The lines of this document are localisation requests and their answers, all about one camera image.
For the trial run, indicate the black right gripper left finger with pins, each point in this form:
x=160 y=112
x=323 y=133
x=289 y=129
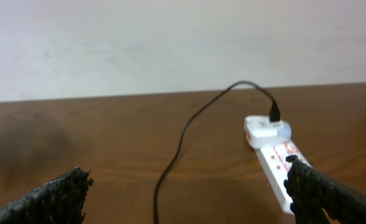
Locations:
x=59 y=201

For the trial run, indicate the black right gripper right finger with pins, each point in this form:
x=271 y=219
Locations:
x=318 y=198

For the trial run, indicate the white USB charger adapter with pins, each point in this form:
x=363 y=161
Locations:
x=260 y=131

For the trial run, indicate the white power strip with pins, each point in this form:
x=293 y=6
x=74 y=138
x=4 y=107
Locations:
x=272 y=158

